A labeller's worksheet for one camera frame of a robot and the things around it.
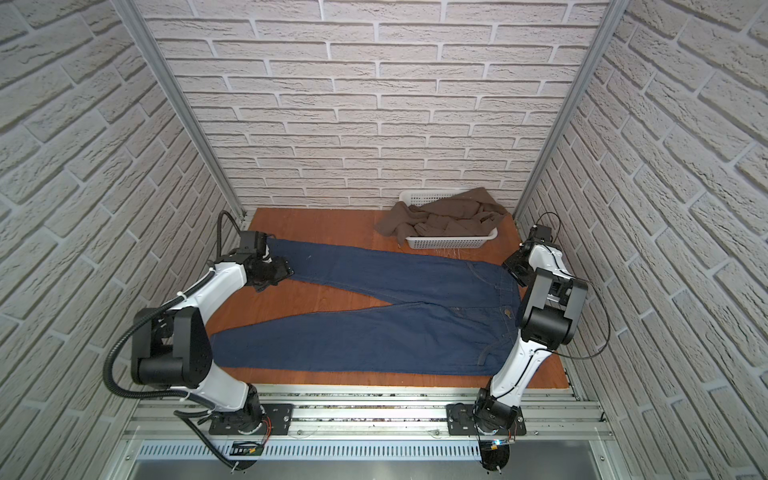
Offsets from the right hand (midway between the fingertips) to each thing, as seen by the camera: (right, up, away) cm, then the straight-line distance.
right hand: (513, 267), depth 98 cm
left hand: (-75, 0, -6) cm, 75 cm away
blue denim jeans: (-25, -15, -8) cm, 30 cm away
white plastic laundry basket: (-23, +9, +6) cm, 25 cm away
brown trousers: (-12, +20, +15) cm, 28 cm away
